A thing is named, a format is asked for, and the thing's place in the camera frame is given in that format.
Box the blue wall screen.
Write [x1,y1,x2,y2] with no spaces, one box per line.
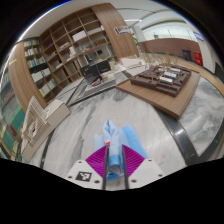
[193,31,205,42]

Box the red bin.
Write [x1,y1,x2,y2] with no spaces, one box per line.
[193,51,204,67]

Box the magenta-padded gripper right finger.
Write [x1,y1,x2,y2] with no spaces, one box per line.
[120,143,167,190]

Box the dark bin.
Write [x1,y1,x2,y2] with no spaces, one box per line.
[181,49,193,62]

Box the small white architectural model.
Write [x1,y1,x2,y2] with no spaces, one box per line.
[119,55,148,70]

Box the wall poster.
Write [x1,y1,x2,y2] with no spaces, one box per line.
[114,25,131,36]

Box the wooden shelf unit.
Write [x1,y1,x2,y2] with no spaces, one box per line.
[23,3,141,104]

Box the brown architectural model on board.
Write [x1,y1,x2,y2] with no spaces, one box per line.
[115,59,202,121]

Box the light blue printed towel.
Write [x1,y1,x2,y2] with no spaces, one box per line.
[93,119,149,182]

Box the bookshelf with books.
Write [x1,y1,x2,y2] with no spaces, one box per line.
[0,59,27,161]

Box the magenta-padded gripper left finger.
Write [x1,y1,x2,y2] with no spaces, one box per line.
[64,144,110,190]

